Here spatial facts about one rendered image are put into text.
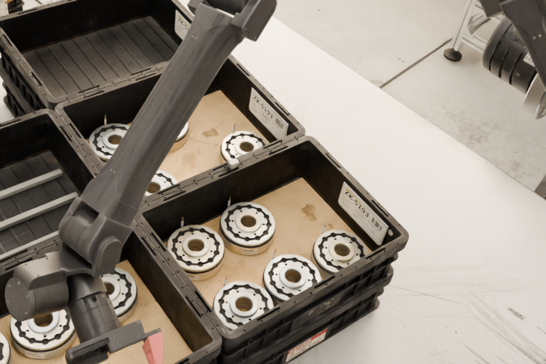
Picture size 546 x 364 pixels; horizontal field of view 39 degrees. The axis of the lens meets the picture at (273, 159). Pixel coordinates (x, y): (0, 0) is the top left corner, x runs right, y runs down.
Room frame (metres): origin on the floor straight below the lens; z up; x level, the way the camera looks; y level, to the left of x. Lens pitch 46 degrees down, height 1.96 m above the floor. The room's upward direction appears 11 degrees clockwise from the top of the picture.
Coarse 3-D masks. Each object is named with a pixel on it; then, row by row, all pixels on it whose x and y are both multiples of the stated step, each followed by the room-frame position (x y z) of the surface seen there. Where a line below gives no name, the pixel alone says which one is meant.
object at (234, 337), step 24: (288, 144) 1.06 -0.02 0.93; (312, 144) 1.08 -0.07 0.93; (240, 168) 0.97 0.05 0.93; (336, 168) 1.02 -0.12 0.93; (192, 192) 0.90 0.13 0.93; (360, 192) 0.97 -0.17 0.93; (384, 216) 0.93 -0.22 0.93; (168, 264) 0.73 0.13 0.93; (360, 264) 0.81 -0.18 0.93; (192, 288) 0.70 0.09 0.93; (312, 288) 0.74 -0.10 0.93; (288, 312) 0.70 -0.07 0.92; (240, 336) 0.63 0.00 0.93
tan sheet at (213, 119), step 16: (208, 96) 1.26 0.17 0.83; (224, 96) 1.27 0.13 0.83; (208, 112) 1.21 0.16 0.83; (224, 112) 1.22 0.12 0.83; (240, 112) 1.23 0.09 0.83; (192, 128) 1.15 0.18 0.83; (208, 128) 1.16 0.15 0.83; (224, 128) 1.17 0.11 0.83; (240, 128) 1.18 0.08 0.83; (256, 128) 1.19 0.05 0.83; (192, 144) 1.11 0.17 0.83; (208, 144) 1.12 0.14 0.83; (176, 160) 1.06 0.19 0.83; (192, 160) 1.06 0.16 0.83; (208, 160) 1.07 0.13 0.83; (176, 176) 1.01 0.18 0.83
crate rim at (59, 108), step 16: (240, 64) 1.27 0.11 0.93; (128, 80) 1.15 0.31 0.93; (144, 80) 1.16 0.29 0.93; (256, 80) 1.23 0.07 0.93; (80, 96) 1.08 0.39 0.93; (96, 96) 1.09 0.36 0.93; (272, 96) 1.19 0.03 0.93; (64, 112) 1.03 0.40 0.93; (288, 112) 1.15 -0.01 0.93; (304, 128) 1.11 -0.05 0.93; (80, 144) 0.96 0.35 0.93; (272, 144) 1.05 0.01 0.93; (96, 160) 0.92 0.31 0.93; (240, 160) 0.99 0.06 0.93; (192, 176) 0.93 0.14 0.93; (208, 176) 0.94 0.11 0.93; (160, 192) 0.88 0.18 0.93
